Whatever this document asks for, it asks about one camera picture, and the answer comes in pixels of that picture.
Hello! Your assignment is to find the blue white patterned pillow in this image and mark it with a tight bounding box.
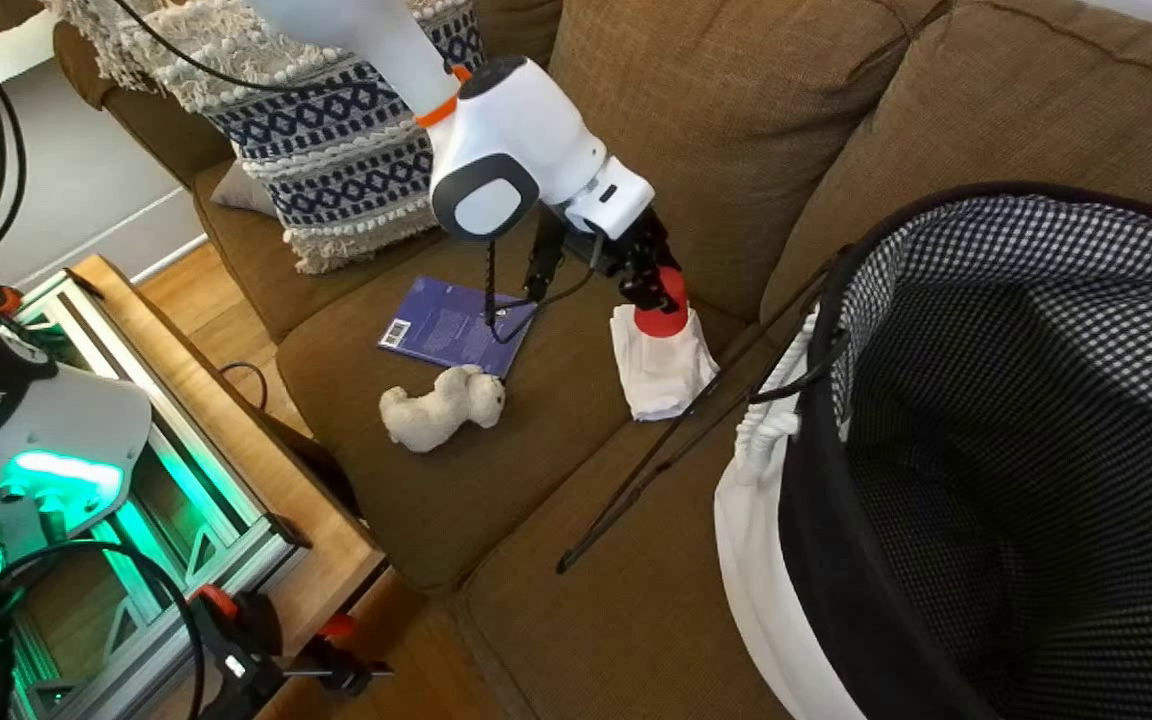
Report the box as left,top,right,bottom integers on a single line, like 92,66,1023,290
44,0,431,271

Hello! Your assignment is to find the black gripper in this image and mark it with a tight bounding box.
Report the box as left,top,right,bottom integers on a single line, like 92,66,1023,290
598,209,675,308

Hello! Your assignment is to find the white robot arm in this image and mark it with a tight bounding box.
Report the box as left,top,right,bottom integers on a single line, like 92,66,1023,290
246,0,679,313

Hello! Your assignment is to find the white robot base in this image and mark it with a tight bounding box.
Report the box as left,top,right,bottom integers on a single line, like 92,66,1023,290
0,282,151,573

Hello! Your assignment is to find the black orange clamp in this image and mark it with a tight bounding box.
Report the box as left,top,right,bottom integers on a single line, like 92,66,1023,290
189,585,389,720

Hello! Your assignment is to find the red cup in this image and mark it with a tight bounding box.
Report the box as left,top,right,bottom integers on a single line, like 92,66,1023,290
634,268,687,337

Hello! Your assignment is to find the black mesh laundry hamper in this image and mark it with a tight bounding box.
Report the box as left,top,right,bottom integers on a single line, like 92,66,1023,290
710,185,1152,720

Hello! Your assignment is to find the blue book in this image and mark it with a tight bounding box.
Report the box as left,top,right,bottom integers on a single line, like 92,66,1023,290
378,274,531,374

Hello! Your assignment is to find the wooden table with rail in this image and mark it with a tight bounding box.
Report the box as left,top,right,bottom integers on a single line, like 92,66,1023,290
19,254,384,720

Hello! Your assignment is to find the brown fabric sofa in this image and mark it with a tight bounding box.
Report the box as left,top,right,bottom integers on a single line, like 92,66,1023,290
51,0,1152,720

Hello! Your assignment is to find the white folded cloth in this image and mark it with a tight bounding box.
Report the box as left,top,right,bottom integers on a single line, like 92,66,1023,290
607,304,718,421

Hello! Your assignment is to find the white plush toy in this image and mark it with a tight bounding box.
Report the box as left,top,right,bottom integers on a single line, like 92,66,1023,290
375,363,508,452

